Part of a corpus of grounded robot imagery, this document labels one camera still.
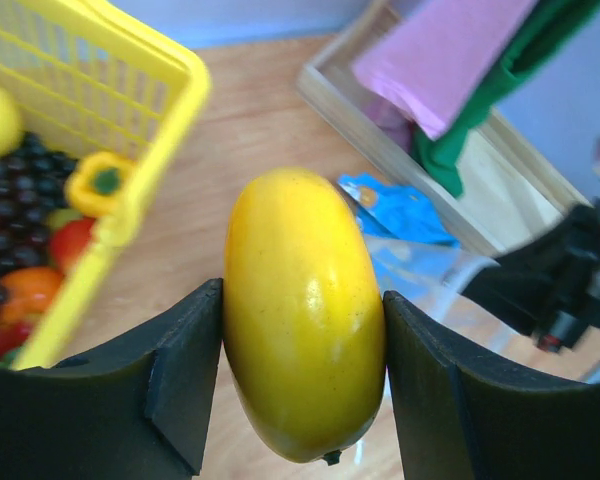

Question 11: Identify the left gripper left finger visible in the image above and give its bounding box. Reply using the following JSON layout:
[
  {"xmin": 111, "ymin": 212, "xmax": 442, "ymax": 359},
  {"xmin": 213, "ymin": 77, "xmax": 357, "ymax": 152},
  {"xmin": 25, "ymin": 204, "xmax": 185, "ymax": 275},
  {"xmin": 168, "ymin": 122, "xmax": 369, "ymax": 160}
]
[{"xmin": 0, "ymin": 279, "xmax": 222, "ymax": 479}]

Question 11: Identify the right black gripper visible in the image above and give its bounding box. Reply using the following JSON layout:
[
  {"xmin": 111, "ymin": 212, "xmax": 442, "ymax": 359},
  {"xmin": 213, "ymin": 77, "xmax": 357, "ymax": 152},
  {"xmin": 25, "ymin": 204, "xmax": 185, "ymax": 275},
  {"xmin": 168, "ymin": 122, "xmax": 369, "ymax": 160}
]
[{"xmin": 462, "ymin": 199, "xmax": 600, "ymax": 353}]

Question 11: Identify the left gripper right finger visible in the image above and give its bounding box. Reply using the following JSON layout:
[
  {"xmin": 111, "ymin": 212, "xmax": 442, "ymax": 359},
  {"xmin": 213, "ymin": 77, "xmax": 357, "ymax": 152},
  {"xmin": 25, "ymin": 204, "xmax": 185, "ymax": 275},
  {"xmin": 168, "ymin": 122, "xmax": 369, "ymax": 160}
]
[{"xmin": 383, "ymin": 291, "xmax": 600, "ymax": 479}]

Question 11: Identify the clear dotted zip top bag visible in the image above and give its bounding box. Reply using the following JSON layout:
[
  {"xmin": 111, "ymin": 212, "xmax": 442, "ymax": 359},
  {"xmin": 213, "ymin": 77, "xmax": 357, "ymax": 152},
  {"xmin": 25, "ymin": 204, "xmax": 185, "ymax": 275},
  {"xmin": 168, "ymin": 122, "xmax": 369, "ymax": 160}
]
[{"xmin": 364, "ymin": 235, "xmax": 600, "ymax": 383}]

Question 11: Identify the yellow orange toy mango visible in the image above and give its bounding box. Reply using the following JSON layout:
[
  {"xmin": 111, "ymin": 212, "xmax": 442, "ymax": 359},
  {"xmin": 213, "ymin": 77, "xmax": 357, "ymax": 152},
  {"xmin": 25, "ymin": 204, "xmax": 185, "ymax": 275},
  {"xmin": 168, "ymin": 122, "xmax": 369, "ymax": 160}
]
[{"xmin": 223, "ymin": 167, "xmax": 386, "ymax": 465}]

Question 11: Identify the red toy apple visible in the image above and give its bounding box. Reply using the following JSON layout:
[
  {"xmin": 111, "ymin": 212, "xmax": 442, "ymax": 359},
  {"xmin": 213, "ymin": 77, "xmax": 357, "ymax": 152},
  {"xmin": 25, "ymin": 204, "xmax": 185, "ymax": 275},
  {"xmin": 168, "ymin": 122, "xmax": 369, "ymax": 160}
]
[{"xmin": 0, "ymin": 321, "xmax": 34, "ymax": 359}]

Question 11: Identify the blue cartoon print cloth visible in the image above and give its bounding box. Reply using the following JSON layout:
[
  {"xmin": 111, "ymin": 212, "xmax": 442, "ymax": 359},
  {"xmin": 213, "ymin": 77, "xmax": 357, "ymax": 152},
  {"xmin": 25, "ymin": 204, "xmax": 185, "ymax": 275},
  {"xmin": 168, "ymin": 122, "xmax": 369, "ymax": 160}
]
[{"xmin": 337, "ymin": 173, "xmax": 460, "ymax": 248}]

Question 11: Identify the yellow toy bell pepper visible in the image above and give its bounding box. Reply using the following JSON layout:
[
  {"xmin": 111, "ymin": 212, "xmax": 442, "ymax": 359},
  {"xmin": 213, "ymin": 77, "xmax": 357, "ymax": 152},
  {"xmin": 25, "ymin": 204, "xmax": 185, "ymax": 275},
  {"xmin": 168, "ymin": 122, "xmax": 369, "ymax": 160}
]
[{"xmin": 64, "ymin": 151, "xmax": 135, "ymax": 218}]

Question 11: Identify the pink shirt on hanger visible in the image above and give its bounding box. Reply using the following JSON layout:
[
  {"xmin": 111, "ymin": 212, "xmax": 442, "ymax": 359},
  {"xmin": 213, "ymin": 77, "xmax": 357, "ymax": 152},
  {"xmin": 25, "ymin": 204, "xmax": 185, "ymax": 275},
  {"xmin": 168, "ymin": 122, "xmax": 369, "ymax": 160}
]
[{"xmin": 352, "ymin": 0, "xmax": 536, "ymax": 149}]

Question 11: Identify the dark toy grapes bunch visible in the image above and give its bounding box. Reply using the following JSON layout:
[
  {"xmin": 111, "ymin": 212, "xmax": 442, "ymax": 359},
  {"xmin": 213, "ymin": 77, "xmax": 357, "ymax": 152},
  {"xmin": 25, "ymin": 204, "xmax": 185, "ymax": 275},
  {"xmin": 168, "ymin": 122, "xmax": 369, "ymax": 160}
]
[{"xmin": 0, "ymin": 132, "xmax": 76, "ymax": 304}]

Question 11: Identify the green shirt on hanger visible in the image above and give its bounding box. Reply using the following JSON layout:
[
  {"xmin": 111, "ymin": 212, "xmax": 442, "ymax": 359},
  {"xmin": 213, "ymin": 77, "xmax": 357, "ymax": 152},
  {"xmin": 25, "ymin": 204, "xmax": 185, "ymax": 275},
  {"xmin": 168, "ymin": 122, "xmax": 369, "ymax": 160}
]
[{"xmin": 409, "ymin": 0, "xmax": 600, "ymax": 198}]

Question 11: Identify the yellow plastic shopping basket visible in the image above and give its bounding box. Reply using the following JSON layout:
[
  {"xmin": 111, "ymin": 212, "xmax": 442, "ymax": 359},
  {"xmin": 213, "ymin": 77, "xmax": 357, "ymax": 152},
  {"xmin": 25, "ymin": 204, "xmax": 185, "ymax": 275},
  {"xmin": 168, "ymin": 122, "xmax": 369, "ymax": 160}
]
[{"xmin": 0, "ymin": 1, "xmax": 211, "ymax": 370}]

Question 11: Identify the wooden clothes rack frame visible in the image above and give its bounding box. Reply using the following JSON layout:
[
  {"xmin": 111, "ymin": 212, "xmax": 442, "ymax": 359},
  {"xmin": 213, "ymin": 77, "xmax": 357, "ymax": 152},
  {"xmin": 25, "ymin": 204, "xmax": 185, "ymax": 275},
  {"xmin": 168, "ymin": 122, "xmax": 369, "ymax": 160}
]
[{"xmin": 298, "ymin": 1, "xmax": 586, "ymax": 255}]

